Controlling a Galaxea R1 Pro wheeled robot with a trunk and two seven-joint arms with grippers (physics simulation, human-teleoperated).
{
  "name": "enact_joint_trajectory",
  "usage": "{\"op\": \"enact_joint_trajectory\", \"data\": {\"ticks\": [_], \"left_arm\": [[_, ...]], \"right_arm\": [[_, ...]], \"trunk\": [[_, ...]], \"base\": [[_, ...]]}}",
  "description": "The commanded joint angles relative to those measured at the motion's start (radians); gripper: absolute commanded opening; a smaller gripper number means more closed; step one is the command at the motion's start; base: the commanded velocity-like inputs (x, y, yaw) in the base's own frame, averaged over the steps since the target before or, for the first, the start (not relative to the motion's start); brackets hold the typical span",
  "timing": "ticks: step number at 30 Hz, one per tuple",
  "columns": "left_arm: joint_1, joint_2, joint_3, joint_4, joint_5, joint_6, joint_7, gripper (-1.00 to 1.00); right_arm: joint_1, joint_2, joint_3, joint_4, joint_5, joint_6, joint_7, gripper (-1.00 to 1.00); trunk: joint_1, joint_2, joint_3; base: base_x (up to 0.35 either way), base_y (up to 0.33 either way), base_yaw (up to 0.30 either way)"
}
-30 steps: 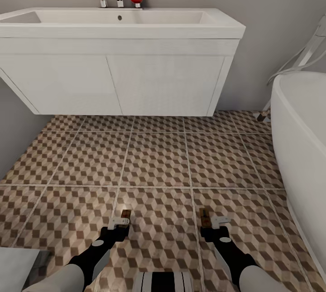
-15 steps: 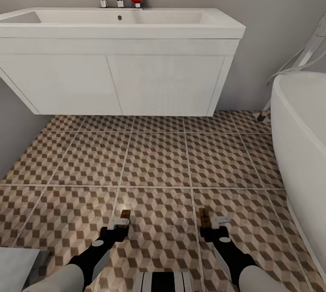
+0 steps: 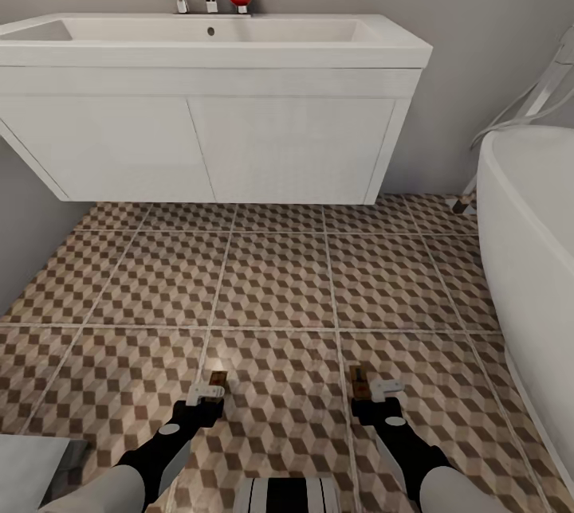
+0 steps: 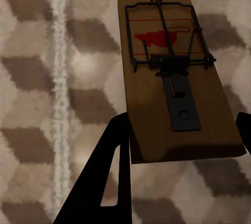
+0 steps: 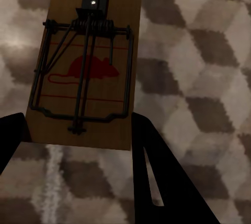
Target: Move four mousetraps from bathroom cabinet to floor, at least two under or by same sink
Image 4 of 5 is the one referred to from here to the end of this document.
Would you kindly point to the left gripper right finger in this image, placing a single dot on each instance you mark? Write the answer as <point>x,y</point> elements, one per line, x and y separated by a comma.
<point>243,123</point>

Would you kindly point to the mousetrap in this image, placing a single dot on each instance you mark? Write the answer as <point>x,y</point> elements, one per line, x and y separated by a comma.
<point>177,108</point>

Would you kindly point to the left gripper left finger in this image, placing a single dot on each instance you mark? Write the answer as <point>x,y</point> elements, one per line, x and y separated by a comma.
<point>83,203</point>

